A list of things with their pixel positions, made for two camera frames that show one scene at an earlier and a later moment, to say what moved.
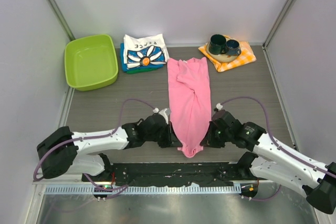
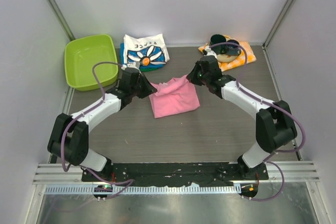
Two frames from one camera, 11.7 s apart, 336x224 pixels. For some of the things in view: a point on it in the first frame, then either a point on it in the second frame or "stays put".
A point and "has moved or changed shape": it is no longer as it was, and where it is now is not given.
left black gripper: [171, 139] -> [149, 89]
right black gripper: [209, 140] -> [192, 77]
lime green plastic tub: [91, 62] stays put
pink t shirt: [190, 101] has moved or changed shape
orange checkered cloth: [246, 57] stays put
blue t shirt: [125, 68] stays put
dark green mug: [217, 44] stays put
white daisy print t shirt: [144, 51] stays put
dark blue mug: [232, 48] stays put
